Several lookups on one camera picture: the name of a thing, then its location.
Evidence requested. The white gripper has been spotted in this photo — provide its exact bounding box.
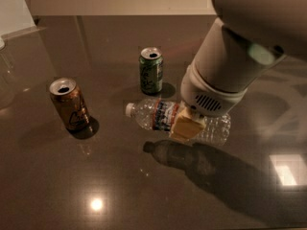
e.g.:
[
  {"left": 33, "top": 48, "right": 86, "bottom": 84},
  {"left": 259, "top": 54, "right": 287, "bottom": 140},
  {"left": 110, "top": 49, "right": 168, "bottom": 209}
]
[{"left": 170, "top": 64, "right": 247, "bottom": 142}]

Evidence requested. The clear plastic water bottle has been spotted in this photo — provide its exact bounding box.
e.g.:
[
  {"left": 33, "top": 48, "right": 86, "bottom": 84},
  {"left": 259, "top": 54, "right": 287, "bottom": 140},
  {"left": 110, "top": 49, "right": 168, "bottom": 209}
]
[{"left": 125, "top": 99, "right": 231, "bottom": 146}]

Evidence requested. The green soda can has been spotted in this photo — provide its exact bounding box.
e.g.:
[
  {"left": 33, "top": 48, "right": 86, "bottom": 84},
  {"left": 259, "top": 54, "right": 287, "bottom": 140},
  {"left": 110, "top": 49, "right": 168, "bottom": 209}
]
[{"left": 139, "top": 47, "right": 163, "bottom": 95}]

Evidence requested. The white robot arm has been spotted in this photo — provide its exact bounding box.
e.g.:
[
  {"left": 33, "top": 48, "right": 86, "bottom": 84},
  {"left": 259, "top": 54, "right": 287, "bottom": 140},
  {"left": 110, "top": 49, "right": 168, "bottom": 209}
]
[{"left": 170, "top": 0, "right": 307, "bottom": 144}]

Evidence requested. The brown orange soda can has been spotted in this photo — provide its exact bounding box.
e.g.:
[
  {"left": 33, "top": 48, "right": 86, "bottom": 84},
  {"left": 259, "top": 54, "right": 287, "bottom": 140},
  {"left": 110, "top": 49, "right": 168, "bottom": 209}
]
[{"left": 49, "top": 78, "right": 90, "bottom": 131}]

